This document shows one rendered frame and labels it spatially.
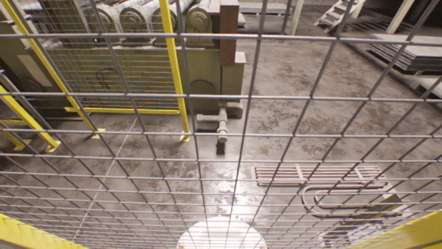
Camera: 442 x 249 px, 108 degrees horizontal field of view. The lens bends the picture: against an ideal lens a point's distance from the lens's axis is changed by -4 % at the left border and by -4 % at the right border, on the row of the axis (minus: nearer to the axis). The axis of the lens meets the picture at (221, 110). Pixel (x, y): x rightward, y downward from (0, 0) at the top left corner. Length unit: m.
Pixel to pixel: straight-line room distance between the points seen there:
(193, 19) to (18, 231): 1.75
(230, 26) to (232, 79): 0.64
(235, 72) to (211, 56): 0.34
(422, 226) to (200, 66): 1.90
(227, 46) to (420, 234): 1.66
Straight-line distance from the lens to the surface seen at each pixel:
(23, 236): 0.82
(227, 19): 1.73
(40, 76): 3.07
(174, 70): 1.53
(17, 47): 2.98
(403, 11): 8.21
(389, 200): 1.21
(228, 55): 1.84
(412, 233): 0.73
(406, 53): 5.07
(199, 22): 1.88
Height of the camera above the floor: 1.60
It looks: 42 degrees down
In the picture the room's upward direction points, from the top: 1 degrees clockwise
